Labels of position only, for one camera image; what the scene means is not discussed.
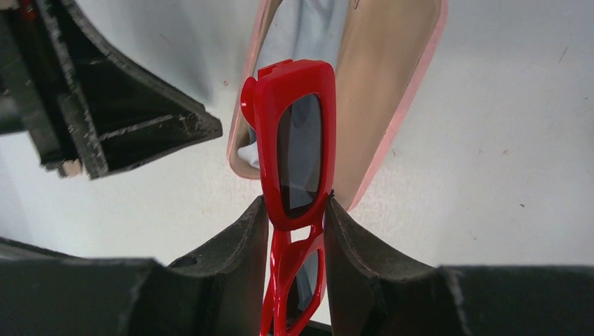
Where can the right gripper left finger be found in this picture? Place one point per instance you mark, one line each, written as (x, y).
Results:
(215, 289)

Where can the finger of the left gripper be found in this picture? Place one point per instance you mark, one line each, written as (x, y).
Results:
(118, 114)

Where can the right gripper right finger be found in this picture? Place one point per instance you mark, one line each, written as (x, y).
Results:
(374, 289)

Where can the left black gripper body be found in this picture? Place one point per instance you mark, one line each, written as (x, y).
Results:
(31, 83)

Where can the red frame sunglasses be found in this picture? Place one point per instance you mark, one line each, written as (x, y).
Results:
(291, 106)

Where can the blue cleaning cloth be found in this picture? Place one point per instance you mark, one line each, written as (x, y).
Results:
(284, 30)

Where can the pink glasses case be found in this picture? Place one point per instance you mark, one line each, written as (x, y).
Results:
(385, 51)

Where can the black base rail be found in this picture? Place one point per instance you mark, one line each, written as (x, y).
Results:
(16, 250)

